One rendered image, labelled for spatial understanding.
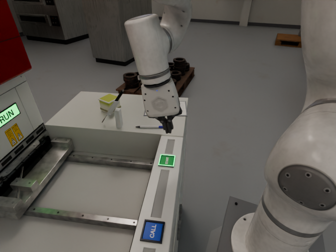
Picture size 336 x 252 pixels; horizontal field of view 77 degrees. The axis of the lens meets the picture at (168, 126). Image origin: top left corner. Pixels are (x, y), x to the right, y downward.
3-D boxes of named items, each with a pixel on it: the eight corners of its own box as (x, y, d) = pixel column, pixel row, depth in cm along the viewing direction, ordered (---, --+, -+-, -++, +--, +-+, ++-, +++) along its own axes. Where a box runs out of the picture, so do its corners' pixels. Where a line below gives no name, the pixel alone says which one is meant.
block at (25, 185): (12, 190, 75) (9, 184, 73) (19, 182, 78) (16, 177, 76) (33, 192, 74) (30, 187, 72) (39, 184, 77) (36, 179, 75)
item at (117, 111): (108, 127, 92) (102, 100, 84) (111, 122, 95) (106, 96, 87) (121, 128, 91) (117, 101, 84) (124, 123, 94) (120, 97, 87)
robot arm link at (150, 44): (154, 62, 62) (132, 75, 57) (142, 13, 55) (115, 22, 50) (176, 63, 57) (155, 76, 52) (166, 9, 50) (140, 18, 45)
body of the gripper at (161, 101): (134, 85, 56) (145, 120, 62) (172, 79, 54) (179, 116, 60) (141, 75, 62) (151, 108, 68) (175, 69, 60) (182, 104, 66)
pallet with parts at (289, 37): (324, 42, 616) (329, 28, 593) (330, 50, 544) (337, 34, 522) (274, 38, 657) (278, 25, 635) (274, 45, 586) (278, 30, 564)
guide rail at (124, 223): (4, 212, 74) (0, 207, 72) (9, 207, 76) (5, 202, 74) (143, 231, 69) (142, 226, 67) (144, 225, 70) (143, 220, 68)
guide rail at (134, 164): (50, 159, 96) (47, 154, 94) (52, 156, 98) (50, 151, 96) (157, 170, 91) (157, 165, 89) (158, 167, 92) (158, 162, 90)
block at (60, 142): (52, 146, 95) (50, 141, 93) (56, 141, 98) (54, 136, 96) (69, 147, 94) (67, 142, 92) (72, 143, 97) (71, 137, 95)
